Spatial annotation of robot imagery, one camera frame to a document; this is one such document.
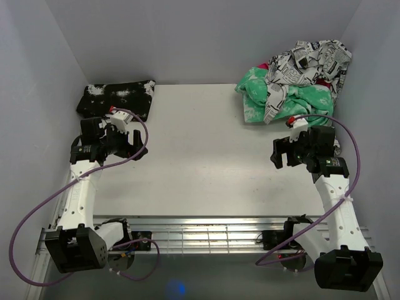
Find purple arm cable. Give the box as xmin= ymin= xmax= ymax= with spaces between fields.
xmin=255 ymin=113 xmax=361 ymax=273
xmin=8 ymin=107 xmax=161 ymax=286

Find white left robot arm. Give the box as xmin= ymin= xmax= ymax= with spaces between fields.
xmin=45 ymin=111 xmax=148 ymax=274

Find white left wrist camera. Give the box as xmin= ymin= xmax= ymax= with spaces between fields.
xmin=107 ymin=106 xmax=133 ymax=134

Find folded black white trousers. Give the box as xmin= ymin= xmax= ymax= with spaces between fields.
xmin=76 ymin=80 xmax=156 ymax=122

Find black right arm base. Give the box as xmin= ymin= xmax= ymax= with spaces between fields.
xmin=255 ymin=230 xmax=305 ymax=259

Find pink trousers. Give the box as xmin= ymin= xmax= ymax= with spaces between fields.
xmin=257 ymin=62 xmax=331 ymax=88

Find aluminium rail frame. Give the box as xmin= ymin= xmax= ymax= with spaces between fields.
xmin=27 ymin=217 xmax=389 ymax=299

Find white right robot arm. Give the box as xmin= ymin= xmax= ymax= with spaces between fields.
xmin=271 ymin=126 xmax=383 ymax=292

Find newspaper print trousers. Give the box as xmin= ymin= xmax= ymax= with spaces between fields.
xmin=264 ymin=40 xmax=352 ymax=126

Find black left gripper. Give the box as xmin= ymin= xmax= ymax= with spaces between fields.
xmin=100 ymin=122 xmax=148 ymax=161

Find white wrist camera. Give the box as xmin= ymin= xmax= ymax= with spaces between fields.
xmin=286 ymin=115 xmax=309 ymax=143
xmin=107 ymin=106 xmax=133 ymax=134

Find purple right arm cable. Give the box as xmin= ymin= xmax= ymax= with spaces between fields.
xmin=255 ymin=113 xmax=361 ymax=273

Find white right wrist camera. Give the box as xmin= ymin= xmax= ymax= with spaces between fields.
xmin=286 ymin=115 xmax=309 ymax=143

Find green white tie-dye trousers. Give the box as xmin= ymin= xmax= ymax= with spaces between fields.
xmin=235 ymin=67 xmax=334 ymax=123

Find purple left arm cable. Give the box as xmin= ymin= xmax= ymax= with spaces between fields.
xmin=8 ymin=107 xmax=161 ymax=286

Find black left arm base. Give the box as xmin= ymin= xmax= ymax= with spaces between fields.
xmin=111 ymin=231 xmax=153 ymax=253

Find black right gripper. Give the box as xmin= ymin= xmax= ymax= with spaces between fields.
xmin=270 ymin=129 xmax=314 ymax=169

